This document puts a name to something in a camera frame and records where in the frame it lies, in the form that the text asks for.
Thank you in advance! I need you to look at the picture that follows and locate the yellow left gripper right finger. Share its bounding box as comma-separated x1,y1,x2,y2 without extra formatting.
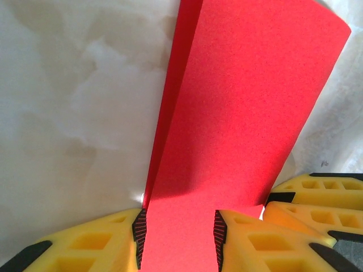
214,209,363,272

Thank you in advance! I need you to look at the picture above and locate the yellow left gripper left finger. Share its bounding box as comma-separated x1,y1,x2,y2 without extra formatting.
0,208,148,272

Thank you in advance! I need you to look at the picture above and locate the red cloth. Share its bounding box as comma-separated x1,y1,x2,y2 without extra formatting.
143,0,352,272

